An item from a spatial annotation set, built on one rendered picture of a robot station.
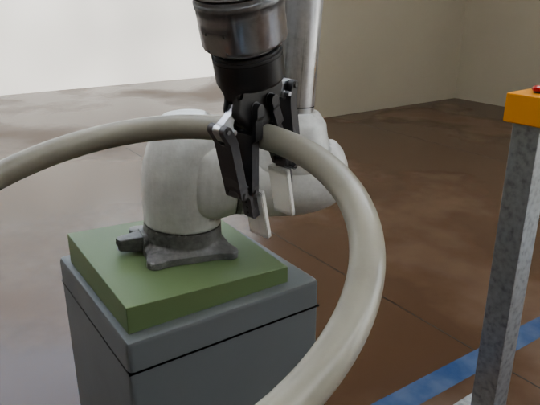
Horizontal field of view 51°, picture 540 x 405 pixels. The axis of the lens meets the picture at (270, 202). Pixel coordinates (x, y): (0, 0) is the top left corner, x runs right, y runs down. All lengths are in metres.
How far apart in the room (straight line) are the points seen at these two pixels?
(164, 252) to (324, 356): 0.74
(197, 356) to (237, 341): 0.08
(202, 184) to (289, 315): 0.31
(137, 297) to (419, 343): 1.63
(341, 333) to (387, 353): 1.96
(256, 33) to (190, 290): 0.57
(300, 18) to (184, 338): 0.59
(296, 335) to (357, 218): 0.70
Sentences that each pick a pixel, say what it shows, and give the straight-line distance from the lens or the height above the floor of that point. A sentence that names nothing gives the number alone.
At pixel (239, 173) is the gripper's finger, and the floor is 1.15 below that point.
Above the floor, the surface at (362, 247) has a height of 1.14.
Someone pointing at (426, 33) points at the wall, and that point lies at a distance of 7.46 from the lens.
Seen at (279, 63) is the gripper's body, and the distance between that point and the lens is 0.60.
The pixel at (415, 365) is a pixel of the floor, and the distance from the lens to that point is 2.33.
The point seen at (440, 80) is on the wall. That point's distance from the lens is 7.79.
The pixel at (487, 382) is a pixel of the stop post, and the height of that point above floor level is 0.16.
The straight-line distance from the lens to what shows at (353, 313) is 0.42.
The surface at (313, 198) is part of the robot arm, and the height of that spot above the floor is 0.97.
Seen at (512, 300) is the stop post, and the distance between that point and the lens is 1.86.
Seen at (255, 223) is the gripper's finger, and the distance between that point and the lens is 0.70.
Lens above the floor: 1.34
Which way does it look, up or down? 20 degrees down
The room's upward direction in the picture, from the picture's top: straight up
